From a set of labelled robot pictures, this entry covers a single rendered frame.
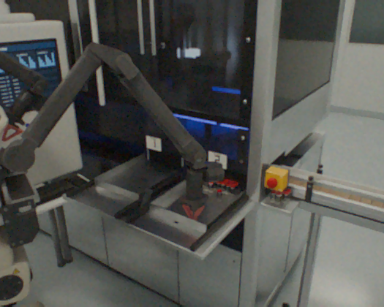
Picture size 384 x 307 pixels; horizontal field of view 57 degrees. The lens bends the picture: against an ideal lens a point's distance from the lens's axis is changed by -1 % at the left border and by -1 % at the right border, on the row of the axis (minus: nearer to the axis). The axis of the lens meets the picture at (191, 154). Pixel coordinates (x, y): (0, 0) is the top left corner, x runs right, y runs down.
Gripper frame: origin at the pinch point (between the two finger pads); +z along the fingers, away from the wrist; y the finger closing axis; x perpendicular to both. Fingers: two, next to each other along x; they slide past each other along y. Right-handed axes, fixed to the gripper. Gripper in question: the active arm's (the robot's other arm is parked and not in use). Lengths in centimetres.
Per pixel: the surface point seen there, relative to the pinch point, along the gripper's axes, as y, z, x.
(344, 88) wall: 491, 7, 41
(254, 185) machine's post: 27.3, -7.4, -11.2
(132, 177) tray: 17.1, 0.7, 44.4
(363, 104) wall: 493, 29, 11
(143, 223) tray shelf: -7.9, 3.2, 16.0
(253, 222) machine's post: 28.9, 10.0, -11.8
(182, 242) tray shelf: -9.4, 3.3, -2.2
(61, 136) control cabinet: 11, -12, 86
